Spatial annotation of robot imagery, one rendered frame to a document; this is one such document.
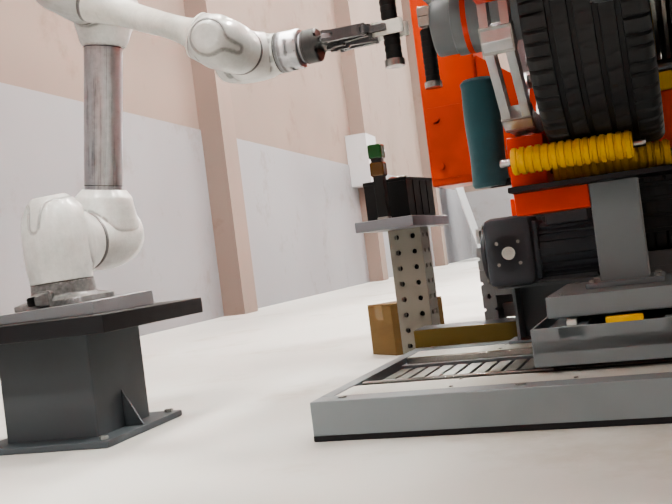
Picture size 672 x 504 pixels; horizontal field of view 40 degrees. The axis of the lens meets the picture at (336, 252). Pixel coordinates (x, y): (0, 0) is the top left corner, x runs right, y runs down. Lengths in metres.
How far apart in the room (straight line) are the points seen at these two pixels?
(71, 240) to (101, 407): 0.41
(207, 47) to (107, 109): 0.63
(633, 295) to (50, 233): 1.34
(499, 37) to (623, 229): 0.49
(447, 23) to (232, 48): 0.49
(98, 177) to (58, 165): 3.46
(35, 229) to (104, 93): 0.42
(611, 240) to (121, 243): 1.23
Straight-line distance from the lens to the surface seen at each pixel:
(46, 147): 5.86
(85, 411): 2.22
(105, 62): 2.49
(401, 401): 1.77
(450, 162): 2.56
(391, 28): 1.99
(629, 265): 2.02
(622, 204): 2.02
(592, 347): 1.84
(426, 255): 2.75
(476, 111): 2.20
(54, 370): 2.25
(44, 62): 6.06
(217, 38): 1.90
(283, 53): 2.05
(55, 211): 2.30
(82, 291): 2.30
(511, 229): 2.31
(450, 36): 2.10
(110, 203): 2.44
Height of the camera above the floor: 0.35
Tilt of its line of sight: 1 degrees up
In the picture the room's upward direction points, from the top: 7 degrees counter-clockwise
